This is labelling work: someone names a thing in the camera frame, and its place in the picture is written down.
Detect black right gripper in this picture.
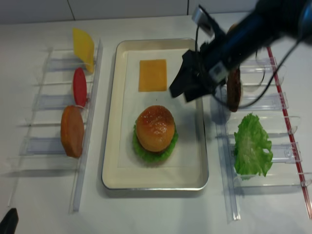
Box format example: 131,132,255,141
169,42,228,102

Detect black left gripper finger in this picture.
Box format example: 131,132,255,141
0,208,19,234

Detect sesame bun half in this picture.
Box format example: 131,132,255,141
136,105,176,153
227,23,237,33

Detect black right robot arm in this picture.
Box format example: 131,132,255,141
169,0,312,101

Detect flat orange cheese slice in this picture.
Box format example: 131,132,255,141
138,59,167,92

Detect upright brown meat patty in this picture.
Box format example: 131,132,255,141
227,68,241,112

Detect large green lettuce leaf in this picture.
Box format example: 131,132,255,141
234,113,273,176

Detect green lettuce under patty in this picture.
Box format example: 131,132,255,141
132,122,179,164

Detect red tomato slice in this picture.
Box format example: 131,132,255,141
72,67,87,107

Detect upright yellow cheese slice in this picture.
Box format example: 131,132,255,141
73,28,95,74

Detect white tray liner paper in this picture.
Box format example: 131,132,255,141
117,49,202,168

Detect white rectangular metal tray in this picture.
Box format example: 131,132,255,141
102,39,209,191

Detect clear acrylic rack right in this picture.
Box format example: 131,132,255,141
206,47,312,221

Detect clear acrylic rack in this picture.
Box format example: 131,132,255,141
5,41,103,213
206,47,312,221

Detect clear acrylic rack left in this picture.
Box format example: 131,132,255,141
5,41,103,213

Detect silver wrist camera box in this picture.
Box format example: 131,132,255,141
192,5,214,37

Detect black camera cable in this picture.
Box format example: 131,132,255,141
195,24,308,110

